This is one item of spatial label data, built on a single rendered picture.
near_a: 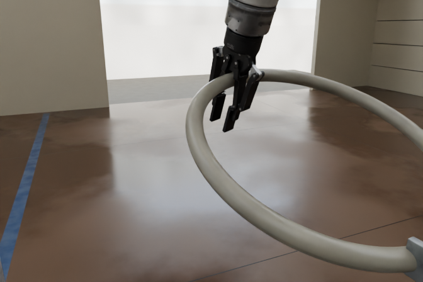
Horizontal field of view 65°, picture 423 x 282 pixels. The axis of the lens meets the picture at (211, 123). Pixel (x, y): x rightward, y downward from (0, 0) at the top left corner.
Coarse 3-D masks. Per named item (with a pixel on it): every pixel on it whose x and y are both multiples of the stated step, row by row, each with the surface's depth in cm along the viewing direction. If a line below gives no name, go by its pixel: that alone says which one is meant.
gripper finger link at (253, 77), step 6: (252, 78) 66; (252, 84) 67; (258, 84) 68; (246, 90) 68; (252, 90) 68; (246, 96) 69; (252, 96) 70; (240, 102) 70; (246, 102) 69; (240, 108) 71
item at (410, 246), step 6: (408, 240) 41; (414, 240) 41; (420, 240) 41; (408, 246) 41; (414, 246) 40; (420, 246) 40; (414, 252) 41; (420, 252) 40; (420, 258) 40; (420, 264) 40; (420, 270) 40; (414, 276) 41; (420, 276) 40
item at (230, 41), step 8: (232, 32) 63; (224, 40) 66; (232, 40) 63; (240, 40) 63; (248, 40) 63; (256, 40) 63; (224, 48) 69; (232, 48) 64; (240, 48) 64; (248, 48) 64; (256, 48) 65; (224, 56) 70; (232, 56) 68; (240, 56) 67; (248, 56) 65; (232, 64) 69; (240, 64) 67; (248, 64) 66; (240, 72) 68
